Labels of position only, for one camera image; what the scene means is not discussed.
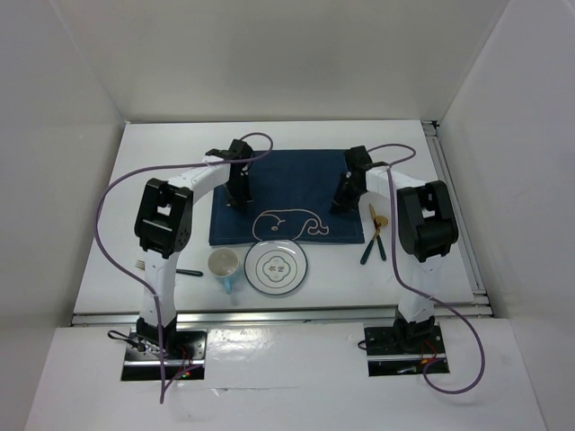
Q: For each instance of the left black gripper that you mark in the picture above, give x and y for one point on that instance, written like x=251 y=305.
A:
x=239 y=202

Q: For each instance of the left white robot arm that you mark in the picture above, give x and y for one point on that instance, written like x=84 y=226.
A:
x=163 y=227

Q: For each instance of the light blue mug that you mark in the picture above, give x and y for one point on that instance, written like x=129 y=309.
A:
x=224 y=265

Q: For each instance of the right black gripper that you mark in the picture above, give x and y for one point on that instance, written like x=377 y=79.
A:
x=342 y=205

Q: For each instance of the blue whale placemat cloth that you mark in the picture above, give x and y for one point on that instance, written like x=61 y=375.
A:
x=292 y=192

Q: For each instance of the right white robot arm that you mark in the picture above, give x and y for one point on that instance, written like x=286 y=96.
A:
x=423 y=230

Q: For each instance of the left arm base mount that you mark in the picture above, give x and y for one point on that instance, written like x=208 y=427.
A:
x=141 y=360

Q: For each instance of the white plate blue rim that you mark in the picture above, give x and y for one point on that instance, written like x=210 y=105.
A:
x=275 y=268

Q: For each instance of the gold fork dark handle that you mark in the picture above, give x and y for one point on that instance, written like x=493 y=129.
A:
x=140 y=264

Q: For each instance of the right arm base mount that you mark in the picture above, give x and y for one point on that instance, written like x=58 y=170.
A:
x=386 y=357

